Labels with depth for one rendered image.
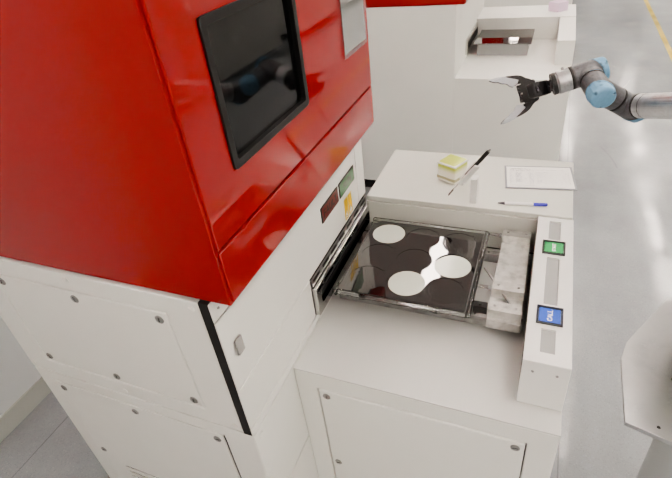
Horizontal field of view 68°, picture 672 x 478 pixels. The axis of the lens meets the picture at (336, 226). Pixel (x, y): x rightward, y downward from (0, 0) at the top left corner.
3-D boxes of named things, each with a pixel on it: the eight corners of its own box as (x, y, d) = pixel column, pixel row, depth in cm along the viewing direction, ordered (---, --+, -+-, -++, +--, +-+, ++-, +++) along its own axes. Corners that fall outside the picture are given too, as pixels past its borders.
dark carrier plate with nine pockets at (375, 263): (337, 289, 136) (337, 288, 136) (375, 221, 162) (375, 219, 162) (464, 313, 124) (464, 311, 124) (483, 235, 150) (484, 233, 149)
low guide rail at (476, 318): (339, 298, 144) (338, 290, 143) (342, 293, 146) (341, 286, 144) (521, 333, 126) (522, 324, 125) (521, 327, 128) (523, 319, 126)
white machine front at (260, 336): (244, 433, 111) (197, 302, 89) (362, 229, 172) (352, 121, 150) (256, 437, 110) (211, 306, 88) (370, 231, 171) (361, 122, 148)
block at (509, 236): (501, 242, 148) (502, 234, 147) (502, 236, 151) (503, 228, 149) (530, 246, 145) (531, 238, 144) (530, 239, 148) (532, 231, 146)
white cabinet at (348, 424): (328, 525, 171) (292, 370, 125) (402, 327, 243) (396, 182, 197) (525, 598, 148) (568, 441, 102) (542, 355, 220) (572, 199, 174)
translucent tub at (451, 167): (436, 179, 166) (436, 161, 163) (449, 170, 170) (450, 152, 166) (454, 185, 162) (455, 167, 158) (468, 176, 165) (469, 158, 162)
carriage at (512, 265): (485, 327, 125) (486, 319, 123) (502, 243, 152) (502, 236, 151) (519, 334, 122) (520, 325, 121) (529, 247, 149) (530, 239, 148)
